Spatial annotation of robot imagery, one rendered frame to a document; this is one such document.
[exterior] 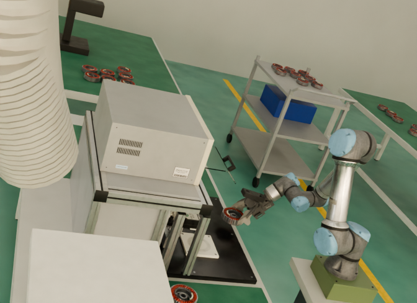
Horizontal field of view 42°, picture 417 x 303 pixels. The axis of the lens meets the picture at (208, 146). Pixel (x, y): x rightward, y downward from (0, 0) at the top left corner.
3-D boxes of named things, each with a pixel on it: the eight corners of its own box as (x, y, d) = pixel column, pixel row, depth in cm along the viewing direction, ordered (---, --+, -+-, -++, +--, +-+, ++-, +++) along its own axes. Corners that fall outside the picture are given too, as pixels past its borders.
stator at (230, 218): (239, 213, 267) (241, 207, 265) (246, 227, 257) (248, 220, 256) (218, 212, 263) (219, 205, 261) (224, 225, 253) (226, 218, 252)
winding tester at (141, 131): (177, 135, 251) (190, 95, 243) (198, 185, 214) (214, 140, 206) (92, 120, 238) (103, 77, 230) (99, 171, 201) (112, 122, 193)
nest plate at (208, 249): (210, 237, 248) (210, 235, 248) (218, 258, 236) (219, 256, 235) (179, 233, 243) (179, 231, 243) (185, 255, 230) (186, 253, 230)
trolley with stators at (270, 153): (275, 149, 585) (311, 61, 546) (314, 200, 499) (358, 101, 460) (224, 140, 564) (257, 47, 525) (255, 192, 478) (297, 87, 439)
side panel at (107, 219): (145, 274, 215) (167, 206, 202) (146, 279, 212) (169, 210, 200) (74, 267, 205) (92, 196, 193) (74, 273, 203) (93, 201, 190)
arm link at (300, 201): (319, 201, 251) (306, 185, 258) (301, 201, 245) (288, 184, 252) (310, 213, 255) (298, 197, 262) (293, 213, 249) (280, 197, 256)
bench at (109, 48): (134, 105, 573) (152, 37, 544) (164, 203, 416) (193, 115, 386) (25, 84, 535) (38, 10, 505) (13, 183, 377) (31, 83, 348)
